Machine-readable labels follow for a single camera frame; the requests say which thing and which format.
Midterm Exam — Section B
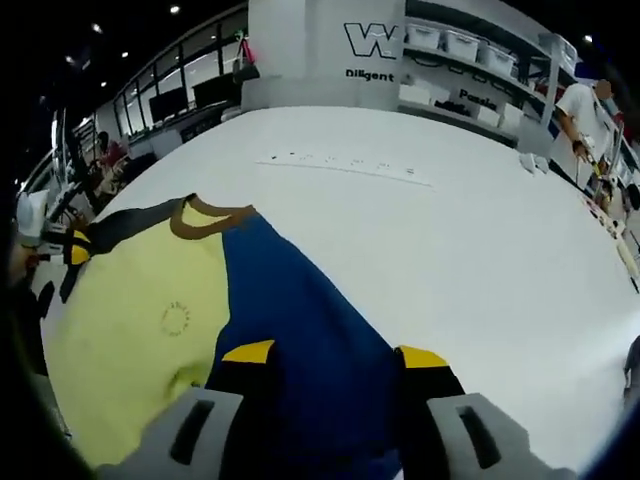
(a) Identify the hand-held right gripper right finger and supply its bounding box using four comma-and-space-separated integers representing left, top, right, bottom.
394, 344, 577, 480

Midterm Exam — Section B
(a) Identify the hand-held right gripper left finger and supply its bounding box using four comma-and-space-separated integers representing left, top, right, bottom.
94, 339, 276, 480

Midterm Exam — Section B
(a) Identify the yellow blue grey garment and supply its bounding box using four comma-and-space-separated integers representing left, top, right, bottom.
47, 193, 407, 480

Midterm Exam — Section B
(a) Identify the black monitor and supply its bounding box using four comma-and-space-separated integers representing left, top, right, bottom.
192, 77, 236, 109
148, 87, 187, 124

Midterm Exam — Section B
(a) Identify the dark grey cloth item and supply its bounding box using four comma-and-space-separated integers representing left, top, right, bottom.
622, 334, 640, 401

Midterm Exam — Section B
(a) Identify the scattered small items pile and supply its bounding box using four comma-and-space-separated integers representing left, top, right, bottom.
579, 192, 640, 294

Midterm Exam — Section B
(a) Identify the small white object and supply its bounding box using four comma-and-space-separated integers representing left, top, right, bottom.
518, 151, 550, 176

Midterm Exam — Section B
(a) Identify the white strip with small marks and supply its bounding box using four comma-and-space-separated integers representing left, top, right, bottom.
254, 148, 436, 190

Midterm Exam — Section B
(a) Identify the white box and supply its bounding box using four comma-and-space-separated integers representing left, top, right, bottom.
477, 102, 524, 129
399, 82, 432, 107

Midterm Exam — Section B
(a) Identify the grey metal shelving rack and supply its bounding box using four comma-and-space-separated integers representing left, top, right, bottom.
399, 14, 584, 146

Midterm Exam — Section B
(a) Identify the white storage bin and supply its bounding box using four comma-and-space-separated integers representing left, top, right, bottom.
407, 24, 442, 49
444, 29, 482, 59
479, 42, 517, 74

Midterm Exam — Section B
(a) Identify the hanging bag with pink strap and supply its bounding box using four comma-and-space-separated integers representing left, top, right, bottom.
232, 29, 262, 84

